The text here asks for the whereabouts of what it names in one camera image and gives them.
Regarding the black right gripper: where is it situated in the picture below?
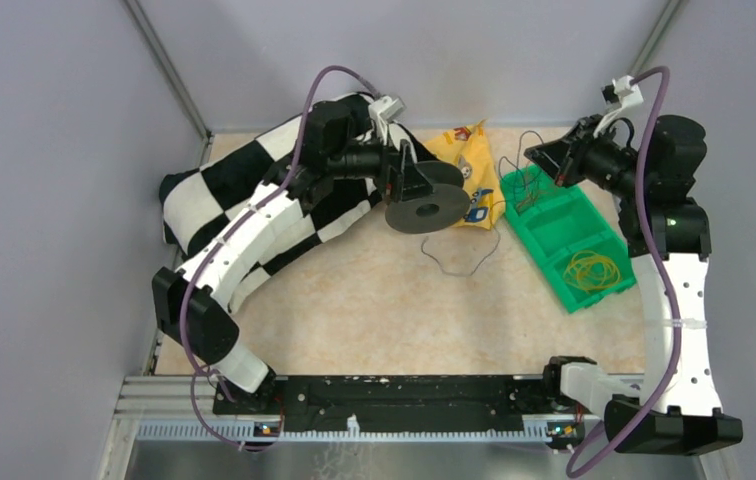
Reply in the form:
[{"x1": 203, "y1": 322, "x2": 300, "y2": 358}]
[{"x1": 523, "y1": 114, "x2": 648, "y2": 200}]

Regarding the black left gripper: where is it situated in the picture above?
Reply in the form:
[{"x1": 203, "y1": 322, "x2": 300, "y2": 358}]
[{"x1": 327, "y1": 121, "x2": 438, "y2": 202}]

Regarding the blue cable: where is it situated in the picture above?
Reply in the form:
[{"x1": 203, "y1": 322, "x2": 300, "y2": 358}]
[{"x1": 420, "y1": 131, "x2": 545, "y2": 278}]

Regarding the grey plastic cable spool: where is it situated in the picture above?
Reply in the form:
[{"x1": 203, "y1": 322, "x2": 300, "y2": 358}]
[{"x1": 385, "y1": 160, "x2": 470, "y2": 234}]

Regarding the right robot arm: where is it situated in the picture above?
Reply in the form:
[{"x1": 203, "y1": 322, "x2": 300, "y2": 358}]
[{"x1": 525, "y1": 115, "x2": 744, "y2": 456}]

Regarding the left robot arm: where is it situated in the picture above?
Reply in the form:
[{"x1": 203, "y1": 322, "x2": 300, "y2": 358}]
[{"x1": 153, "y1": 116, "x2": 382, "y2": 414}]

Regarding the yellow cartoon print cloth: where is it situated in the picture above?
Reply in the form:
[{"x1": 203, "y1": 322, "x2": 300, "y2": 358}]
[{"x1": 424, "y1": 119, "x2": 506, "y2": 230}]

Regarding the green three-compartment plastic bin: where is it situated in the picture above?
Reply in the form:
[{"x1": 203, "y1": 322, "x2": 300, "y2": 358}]
[{"x1": 500, "y1": 166, "x2": 636, "y2": 313}]

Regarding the black white checkered pillow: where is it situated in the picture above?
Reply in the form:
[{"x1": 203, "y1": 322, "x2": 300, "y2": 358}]
[{"x1": 158, "y1": 92, "x2": 439, "y2": 315}]

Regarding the red cable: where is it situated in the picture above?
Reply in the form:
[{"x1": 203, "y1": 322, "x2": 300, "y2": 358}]
[{"x1": 513, "y1": 168, "x2": 545, "y2": 212}]

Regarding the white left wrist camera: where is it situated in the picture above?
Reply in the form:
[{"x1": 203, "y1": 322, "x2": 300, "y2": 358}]
[{"x1": 368, "y1": 95, "x2": 406, "y2": 145}]

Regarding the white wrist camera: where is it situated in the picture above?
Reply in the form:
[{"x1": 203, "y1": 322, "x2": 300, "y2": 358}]
[
  {"x1": 368, "y1": 95, "x2": 406, "y2": 145},
  {"x1": 593, "y1": 75, "x2": 644, "y2": 138}
]

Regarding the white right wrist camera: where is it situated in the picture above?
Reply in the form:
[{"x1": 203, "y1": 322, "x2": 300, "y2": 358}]
[{"x1": 593, "y1": 75, "x2": 644, "y2": 138}]

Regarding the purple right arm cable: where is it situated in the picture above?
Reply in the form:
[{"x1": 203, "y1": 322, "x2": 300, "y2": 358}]
[{"x1": 564, "y1": 66, "x2": 684, "y2": 480}]

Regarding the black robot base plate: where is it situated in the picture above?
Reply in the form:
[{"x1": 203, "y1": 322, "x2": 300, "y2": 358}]
[{"x1": 212, "y1": 375, "x2": 591, "y2": 434}]

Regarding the aluminium front rail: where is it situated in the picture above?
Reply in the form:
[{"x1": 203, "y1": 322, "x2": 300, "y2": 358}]
[{"x1": 96, "y1": 375, "x2": 730, "y2": 480}]

